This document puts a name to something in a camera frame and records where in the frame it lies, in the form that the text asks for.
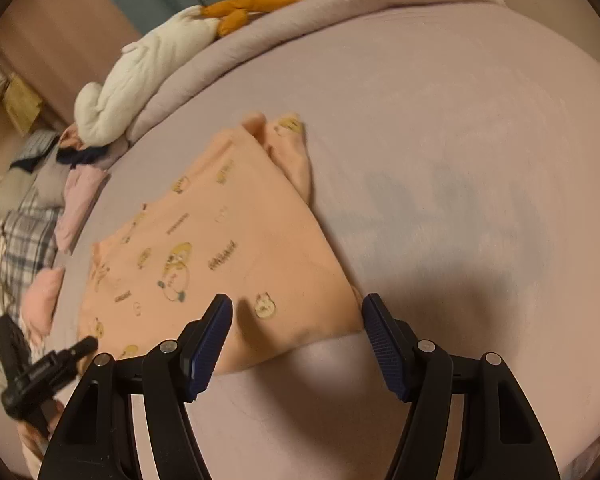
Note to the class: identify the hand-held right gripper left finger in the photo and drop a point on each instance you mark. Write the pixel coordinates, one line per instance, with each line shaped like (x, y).
(210, 345)

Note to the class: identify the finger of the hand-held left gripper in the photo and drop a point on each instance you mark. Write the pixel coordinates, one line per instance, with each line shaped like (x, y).
(75, 350)
(7, 335)

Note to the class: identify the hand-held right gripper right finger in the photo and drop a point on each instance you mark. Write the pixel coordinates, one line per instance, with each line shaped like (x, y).
(382, 345)

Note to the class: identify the peach printed pajama top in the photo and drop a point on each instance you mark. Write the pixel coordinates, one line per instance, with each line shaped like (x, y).
(220, 240)

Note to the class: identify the person's left hand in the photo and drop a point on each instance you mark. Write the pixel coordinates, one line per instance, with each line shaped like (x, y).
(32, 437)

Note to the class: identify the folded peach pink cloth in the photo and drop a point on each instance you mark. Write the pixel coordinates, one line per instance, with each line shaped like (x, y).
(42, 295)

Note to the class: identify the plaid pillow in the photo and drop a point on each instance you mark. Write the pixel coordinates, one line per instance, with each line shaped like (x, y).
(27, 240)

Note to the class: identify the beige pillow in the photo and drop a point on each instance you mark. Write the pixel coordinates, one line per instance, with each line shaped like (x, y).
(10, 195)

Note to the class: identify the grey pillow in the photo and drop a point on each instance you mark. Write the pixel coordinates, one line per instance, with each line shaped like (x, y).
(50, 180)

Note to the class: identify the dark navy cloth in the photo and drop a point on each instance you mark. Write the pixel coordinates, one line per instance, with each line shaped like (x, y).
(85, 156)

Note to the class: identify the striped pillow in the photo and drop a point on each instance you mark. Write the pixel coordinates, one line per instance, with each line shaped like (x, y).
(37, 142)

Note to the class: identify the small pink garment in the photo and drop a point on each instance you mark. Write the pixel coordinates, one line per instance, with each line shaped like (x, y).
(70, 137)

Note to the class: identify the yellow fringed cloth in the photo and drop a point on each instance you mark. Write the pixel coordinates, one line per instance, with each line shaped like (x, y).
(25, 102)

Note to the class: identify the white goose plush toy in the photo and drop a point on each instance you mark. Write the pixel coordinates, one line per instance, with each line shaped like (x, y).
(145, 65)

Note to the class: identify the pink curtain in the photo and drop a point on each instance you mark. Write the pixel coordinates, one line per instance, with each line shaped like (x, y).
(65, 25)

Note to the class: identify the lilac duvet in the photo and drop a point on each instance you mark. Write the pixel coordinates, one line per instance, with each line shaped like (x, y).
(280, 25)

